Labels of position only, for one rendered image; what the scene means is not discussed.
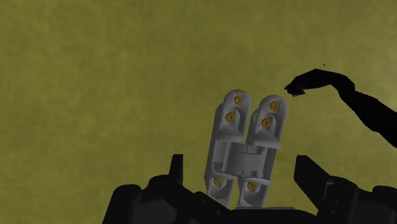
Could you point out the grey hinge with gold screws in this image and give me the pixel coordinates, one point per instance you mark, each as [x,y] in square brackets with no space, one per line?
[242,155]

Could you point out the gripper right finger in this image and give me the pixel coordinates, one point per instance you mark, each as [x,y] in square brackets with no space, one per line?
[338,198]

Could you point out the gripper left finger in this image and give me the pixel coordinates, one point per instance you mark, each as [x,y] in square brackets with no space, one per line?
[161,201]

